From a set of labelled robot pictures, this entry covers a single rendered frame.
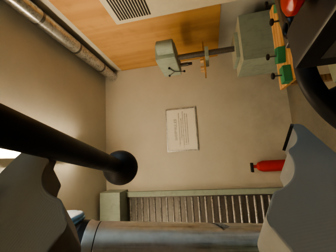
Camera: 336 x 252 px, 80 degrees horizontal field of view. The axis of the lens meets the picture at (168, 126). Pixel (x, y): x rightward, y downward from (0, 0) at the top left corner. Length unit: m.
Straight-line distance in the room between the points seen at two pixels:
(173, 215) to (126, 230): 2.59
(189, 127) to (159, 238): 2.58
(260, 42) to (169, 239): 2.04
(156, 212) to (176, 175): 0.59
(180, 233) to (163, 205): 2.60
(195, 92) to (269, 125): 1.12
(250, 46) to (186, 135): 1.44
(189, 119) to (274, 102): 1.19
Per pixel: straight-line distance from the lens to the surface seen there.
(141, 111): 3.19
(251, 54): 2.19
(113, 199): 3.02
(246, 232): 0.51
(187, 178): 2.97
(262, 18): 2.40
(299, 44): 0.21
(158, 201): 3.07
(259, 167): 2.85
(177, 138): 2.97
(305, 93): 0.35
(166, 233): 0.47
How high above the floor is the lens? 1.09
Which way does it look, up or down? 11 degrees up
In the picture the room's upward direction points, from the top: 95 degrees counter-clockwise
